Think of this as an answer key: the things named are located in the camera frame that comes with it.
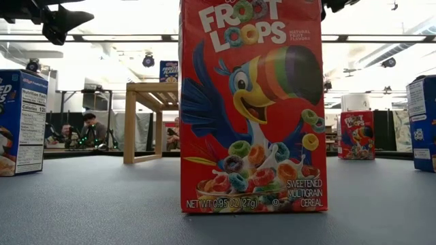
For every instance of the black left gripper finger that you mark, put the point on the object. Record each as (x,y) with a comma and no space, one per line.
(64,18)

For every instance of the blue Frosted Flakes cereal box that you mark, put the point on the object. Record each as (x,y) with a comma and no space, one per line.
(424,129)
(24,119)
(168,71)

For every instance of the red Froot Loops cereal box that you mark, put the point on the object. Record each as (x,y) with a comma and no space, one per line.
(253,136)
(357,136)

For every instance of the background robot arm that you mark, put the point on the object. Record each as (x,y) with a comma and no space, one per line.
(112,144)

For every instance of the wooden slatted shelf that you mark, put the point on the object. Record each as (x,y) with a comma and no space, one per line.
(129,129)

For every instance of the round black ceiling fixture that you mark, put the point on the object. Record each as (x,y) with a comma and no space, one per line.
(148,61)
(33,65)
(388,62)

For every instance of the dark low partition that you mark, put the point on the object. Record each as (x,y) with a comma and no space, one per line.
(52,119)

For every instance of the black metal stand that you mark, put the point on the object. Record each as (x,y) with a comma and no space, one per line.
(109,119)

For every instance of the black partition panel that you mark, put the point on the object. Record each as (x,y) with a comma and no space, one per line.
(385,131)

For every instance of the white curtain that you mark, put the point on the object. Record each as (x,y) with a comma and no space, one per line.
(141,131)

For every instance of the floral patterned curtain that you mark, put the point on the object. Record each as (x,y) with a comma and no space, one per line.
(402,131)

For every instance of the long ceiling light rail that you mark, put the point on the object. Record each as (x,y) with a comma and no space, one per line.
(340,38)

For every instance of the black metal table frame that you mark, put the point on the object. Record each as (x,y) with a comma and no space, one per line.
(85,154)

